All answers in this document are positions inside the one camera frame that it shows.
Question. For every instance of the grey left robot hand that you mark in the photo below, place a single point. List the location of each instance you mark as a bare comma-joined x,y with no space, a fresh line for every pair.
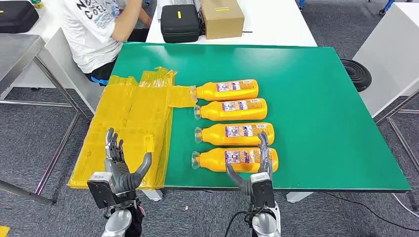
119,170

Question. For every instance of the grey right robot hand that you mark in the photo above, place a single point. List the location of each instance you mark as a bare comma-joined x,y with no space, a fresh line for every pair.
265,160

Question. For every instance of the orange detergent bottle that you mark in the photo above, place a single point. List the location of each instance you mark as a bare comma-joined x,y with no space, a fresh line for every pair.
209,93
212,114
212,135
212,162

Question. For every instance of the green capped bottle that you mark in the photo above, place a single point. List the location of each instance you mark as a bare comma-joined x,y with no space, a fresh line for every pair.
36,4

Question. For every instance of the white table foot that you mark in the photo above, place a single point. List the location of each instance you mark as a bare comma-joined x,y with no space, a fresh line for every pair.
153,195
299,197

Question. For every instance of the green work table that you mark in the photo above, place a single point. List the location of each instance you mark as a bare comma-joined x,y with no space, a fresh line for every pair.
294,114

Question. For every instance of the yellow taped cardboard sheet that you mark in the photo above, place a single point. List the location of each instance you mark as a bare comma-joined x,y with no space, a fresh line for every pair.
131,114

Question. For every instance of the black ribbed round stool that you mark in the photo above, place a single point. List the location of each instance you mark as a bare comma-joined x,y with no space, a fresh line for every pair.
356,75

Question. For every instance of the yellow tape scrap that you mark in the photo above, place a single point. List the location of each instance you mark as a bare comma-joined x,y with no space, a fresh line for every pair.
4,231

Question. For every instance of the person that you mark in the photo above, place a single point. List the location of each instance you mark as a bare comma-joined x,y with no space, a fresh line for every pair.
88,39

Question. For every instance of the white desk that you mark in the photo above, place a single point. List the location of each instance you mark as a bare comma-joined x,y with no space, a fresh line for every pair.
52,49

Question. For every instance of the brown cardboard box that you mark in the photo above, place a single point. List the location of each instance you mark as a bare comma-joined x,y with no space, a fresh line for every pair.
222,23

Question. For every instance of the black zip case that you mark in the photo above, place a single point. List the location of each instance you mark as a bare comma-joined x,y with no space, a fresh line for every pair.
16,18
180,26

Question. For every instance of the steel table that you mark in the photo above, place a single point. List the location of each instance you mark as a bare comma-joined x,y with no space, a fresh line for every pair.
16,52

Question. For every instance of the white side table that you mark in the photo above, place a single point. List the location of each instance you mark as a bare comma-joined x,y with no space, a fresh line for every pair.
389,59

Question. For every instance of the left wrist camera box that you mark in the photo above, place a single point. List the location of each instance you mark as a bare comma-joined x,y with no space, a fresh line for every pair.
98,191

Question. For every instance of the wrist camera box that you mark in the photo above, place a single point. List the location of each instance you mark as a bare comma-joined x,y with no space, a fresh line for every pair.
98,191
263,191

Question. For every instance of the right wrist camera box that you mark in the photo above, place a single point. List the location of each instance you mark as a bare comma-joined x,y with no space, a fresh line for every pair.
263,191

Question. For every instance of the steel table frame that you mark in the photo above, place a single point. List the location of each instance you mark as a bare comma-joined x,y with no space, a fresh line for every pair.
397,137

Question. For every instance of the blue cart frame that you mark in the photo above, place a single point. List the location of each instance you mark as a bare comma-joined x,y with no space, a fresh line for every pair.
388,6

